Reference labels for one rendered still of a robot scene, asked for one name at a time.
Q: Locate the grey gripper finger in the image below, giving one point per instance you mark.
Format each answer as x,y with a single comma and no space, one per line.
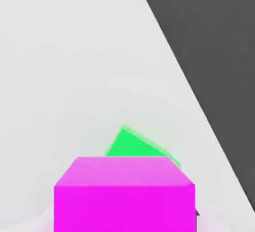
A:
196,222

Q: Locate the small magenta cube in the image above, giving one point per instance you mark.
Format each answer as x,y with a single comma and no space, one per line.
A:
124,200

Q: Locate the small green cube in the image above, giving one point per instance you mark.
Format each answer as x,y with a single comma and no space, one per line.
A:
133,146

